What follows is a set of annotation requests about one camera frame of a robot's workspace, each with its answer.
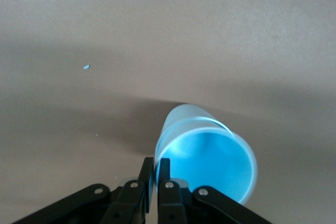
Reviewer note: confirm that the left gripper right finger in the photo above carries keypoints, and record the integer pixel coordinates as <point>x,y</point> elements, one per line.
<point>170,203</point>

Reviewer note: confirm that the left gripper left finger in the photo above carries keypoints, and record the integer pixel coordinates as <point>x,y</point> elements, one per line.
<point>131,203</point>

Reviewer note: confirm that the light blue cup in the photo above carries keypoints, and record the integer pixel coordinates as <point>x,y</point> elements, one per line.
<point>210,161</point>
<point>189,113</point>

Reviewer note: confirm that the tiny blue speck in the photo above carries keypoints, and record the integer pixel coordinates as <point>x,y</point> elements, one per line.
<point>86,67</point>

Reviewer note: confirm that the brown table cloth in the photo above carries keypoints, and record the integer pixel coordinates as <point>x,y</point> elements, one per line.
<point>157,24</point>

